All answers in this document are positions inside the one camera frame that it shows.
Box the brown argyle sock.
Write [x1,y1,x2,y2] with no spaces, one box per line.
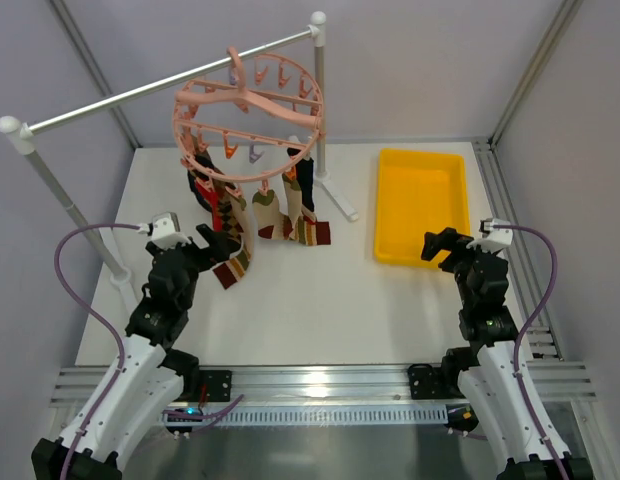
[196,172,244,241]

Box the yellow plastic tray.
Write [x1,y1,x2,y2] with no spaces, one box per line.
[373,148,470,269]

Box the pink round clip hanger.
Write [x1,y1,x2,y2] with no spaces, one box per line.
[172,47,324,187]

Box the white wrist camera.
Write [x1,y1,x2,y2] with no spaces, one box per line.
[137,212,191,250]
[466,218,513,254]

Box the aluminium rail frame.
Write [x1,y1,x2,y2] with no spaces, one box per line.
[49,139,599,480]

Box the navy sock behind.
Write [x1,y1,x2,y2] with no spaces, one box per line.
[187,172,212,212]

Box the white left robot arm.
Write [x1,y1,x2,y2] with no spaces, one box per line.
[31,215,238,479]

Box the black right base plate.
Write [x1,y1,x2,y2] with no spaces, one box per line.
[407,363,452,400]

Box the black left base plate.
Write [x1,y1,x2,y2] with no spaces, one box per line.
[191,368,233,403]

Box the beige maroon striped sock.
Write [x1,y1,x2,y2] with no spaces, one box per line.
[282,175,331,246]

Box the beige olive striped sock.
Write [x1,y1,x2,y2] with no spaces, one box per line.
[252,190,290,240]

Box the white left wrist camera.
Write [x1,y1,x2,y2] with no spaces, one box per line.
[137,212,191,250]

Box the navy santa sock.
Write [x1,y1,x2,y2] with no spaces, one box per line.
[283,154,317,224]

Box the white metal drying rack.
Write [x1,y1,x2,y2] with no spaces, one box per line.
[0,10,362,341]

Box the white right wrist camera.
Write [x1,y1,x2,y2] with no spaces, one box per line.
[466,218,513,254]

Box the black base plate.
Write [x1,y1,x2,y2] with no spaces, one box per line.
[407,363,452,400]
[191,368,233,403]

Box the white slotted cable duct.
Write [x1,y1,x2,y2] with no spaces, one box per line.
[162,405,449,426]

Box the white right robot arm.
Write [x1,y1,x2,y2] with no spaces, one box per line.
[411,219,594,479]

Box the red sock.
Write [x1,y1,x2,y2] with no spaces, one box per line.
[196,180,223,232]

